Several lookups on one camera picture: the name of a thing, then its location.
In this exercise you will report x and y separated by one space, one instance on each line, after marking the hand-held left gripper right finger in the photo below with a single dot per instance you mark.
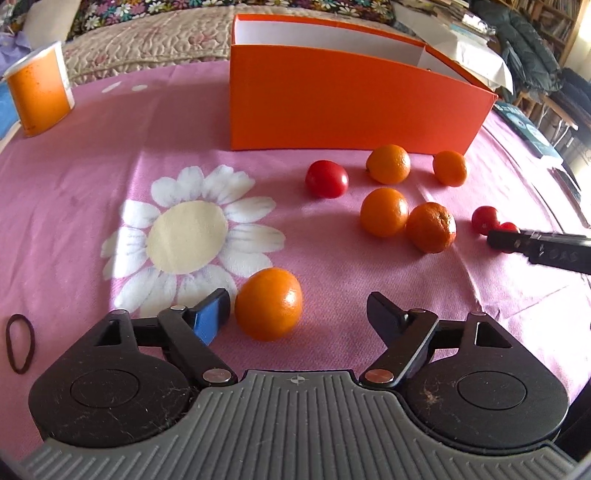
383 318

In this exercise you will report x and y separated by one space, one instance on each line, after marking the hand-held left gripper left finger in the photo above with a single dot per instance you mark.
210 318

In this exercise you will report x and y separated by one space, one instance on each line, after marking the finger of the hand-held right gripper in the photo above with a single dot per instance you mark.
508 241

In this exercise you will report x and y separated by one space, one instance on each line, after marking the red cherry tomato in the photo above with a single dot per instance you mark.
485 218
508 226
326 179

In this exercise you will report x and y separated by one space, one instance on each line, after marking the large orange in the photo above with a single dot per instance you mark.
269 304

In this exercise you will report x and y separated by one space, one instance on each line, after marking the orange cardboard box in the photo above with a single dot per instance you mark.
346 106

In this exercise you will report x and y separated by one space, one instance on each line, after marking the dark orange mandarin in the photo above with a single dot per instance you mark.
431 228

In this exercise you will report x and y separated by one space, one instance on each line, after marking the small orange mandarin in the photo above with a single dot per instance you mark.
384 212
388 164
450 168

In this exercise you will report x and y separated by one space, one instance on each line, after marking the teal book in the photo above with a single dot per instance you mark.
526 129

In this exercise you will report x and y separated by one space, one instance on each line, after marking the wooden chair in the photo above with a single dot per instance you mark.
549 108

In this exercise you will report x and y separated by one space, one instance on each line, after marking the pink floral tablecloth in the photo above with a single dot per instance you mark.
92 194

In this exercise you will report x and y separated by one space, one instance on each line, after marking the dark jacket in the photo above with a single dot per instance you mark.
521 41

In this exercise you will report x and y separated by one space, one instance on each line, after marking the wooden bookshelf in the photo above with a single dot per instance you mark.
558 18

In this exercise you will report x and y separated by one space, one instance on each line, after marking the dark floral cushion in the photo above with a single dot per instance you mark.
138 3
360 7

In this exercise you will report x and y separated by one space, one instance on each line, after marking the orange and white paper cup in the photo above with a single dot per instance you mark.
41 92

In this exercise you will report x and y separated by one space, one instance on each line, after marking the beige quilted sofa cover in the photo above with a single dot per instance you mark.
152 41

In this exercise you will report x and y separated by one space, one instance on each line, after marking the blue striped cloth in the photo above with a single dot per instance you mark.
7 106

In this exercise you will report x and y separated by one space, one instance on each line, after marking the purple cloth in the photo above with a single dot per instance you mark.
14 48

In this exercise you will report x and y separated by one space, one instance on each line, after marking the beige pillow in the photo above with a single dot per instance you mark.
51 21

